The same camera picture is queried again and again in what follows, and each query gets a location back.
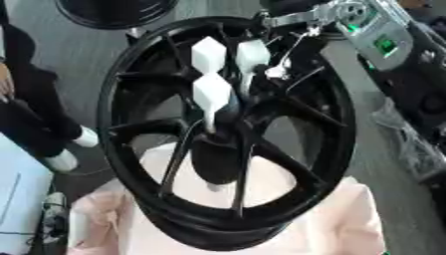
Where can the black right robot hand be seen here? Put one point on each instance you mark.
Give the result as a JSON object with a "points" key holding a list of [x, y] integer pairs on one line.
{"points": [[302, 78]]}

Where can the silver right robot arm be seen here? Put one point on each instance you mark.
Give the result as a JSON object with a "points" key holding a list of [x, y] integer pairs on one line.
{"points": [[380, 38]]}

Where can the pale blue table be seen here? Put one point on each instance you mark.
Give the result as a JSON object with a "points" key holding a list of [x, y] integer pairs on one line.
{"points": [[20, 186]]}

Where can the black round tyre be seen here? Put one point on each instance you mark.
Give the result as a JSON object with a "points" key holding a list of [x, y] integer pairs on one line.
{"points": [[116, 13]]}

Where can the person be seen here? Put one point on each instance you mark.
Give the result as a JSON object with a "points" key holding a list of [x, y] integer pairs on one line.
{"points": [[32, 109]]}

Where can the clear plastic bag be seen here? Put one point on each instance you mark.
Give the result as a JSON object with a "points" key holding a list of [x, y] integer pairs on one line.
{"points": [[406, 142]]}

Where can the person's hand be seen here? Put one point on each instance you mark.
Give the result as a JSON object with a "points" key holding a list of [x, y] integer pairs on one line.
{"points": [[5, 84]]}

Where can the black spoked wheel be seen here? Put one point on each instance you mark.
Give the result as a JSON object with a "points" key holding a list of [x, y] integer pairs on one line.
{"points": [[145, 212]]}

